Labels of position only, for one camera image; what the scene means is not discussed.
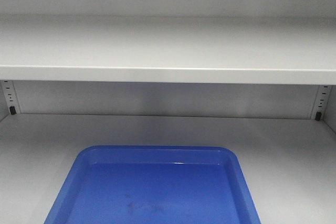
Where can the grey cabinet shelf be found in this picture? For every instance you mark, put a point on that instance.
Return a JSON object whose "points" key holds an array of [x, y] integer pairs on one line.
{"points": [[168, 49]]}

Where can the blue plastic tray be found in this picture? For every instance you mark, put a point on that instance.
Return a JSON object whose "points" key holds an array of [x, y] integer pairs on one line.
{"points": [[154, 184]]}

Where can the right black shelf clip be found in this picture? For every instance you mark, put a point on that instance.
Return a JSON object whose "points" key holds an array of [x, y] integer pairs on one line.
{"points": [[318, 116]]}

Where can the black shelf clip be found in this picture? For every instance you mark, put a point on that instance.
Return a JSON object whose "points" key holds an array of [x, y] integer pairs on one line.
{"points": [[318, 116], [12, 110]]}

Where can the left black shelf clip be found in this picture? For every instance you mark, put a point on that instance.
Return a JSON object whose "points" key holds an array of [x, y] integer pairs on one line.
{"points": [[12, 110]]}

